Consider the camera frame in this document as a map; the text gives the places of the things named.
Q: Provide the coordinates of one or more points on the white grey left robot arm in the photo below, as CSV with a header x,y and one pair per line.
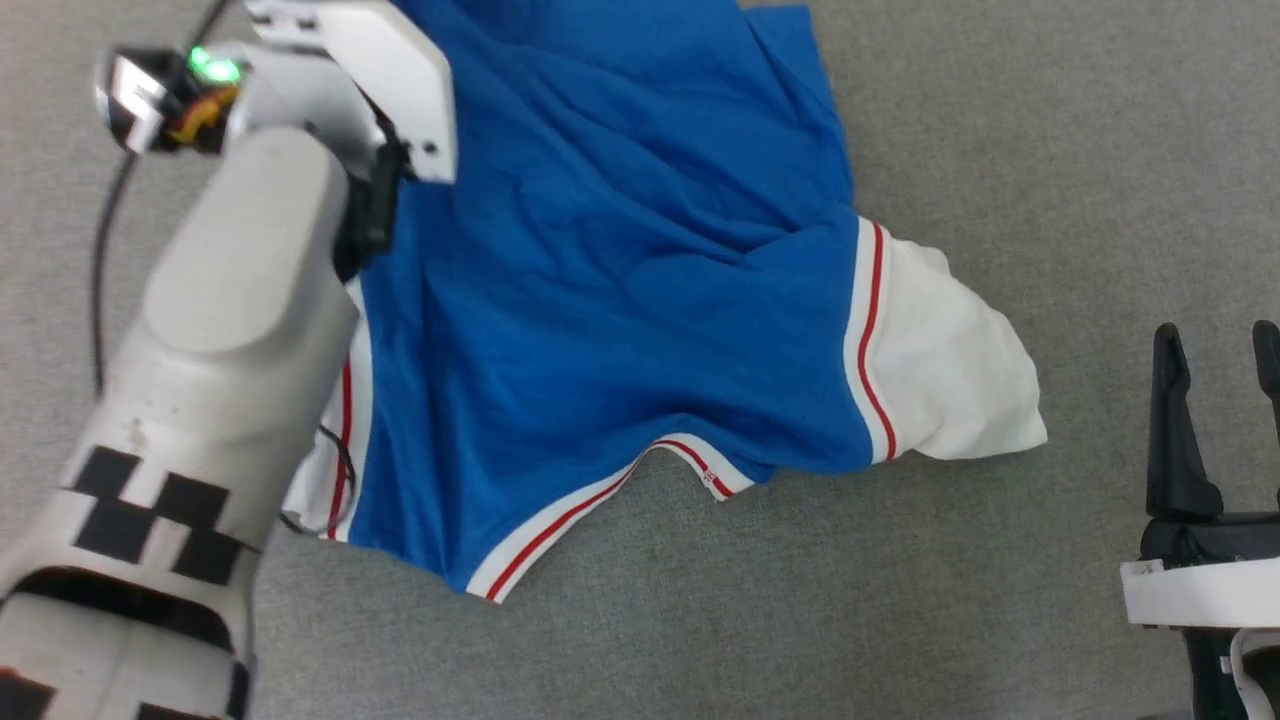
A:
x,y
200,400

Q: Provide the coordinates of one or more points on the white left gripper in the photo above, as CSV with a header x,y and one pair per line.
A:
x,y
400,80

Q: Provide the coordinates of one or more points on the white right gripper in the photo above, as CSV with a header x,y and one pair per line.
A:
x,y
1200,590

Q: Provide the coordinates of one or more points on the blue jersey with white sleeves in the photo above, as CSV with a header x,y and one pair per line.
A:
x,y
620,300

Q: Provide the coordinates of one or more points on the grey fabric sofa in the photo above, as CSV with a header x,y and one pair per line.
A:
x,y
1000,120

